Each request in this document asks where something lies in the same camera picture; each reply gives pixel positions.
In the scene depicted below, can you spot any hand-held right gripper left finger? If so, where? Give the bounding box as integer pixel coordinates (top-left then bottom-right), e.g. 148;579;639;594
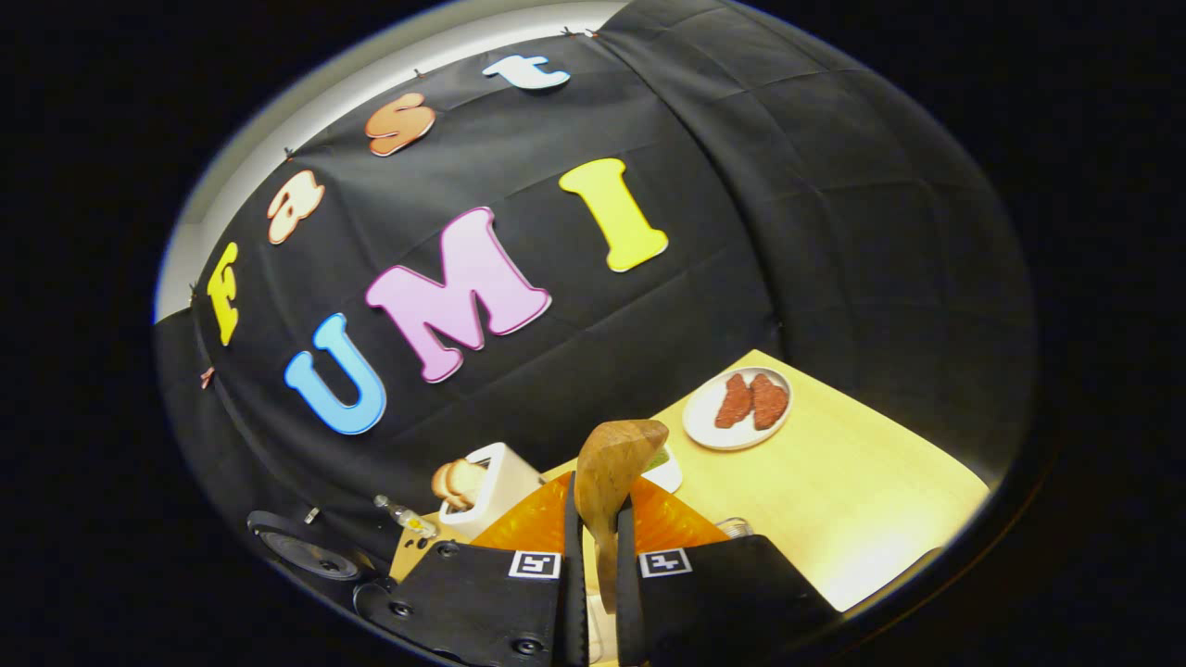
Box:
352;471;589;667

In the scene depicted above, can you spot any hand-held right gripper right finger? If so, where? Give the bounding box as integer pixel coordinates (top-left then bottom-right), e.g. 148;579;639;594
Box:
613;496;839;666

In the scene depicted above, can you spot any wooden spoon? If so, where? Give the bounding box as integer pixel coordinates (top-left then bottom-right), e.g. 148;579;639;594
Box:
574;419;670;612

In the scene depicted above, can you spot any dark rice cooker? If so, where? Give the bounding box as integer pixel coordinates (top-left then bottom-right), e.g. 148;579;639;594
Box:
246;510;399;612

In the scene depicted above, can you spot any white divided dish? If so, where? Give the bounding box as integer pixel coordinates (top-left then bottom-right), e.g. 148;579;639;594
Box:
642;445;684;494

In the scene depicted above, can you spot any white toaster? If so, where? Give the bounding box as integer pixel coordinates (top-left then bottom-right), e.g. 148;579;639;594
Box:
437;442;548;541

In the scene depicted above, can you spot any small glass bottle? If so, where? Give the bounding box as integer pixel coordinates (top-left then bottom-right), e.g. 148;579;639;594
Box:
373;494;438;540

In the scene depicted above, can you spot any white round plate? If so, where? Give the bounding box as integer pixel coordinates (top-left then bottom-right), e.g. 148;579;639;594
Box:
682;367;794;452

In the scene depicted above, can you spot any red meat piece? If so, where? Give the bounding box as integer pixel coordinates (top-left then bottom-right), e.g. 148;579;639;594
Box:
751;373;790;431
714;373;753;429

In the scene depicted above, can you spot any black backdrop cloth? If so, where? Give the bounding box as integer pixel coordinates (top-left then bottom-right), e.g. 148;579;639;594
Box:
153;0;1037;594

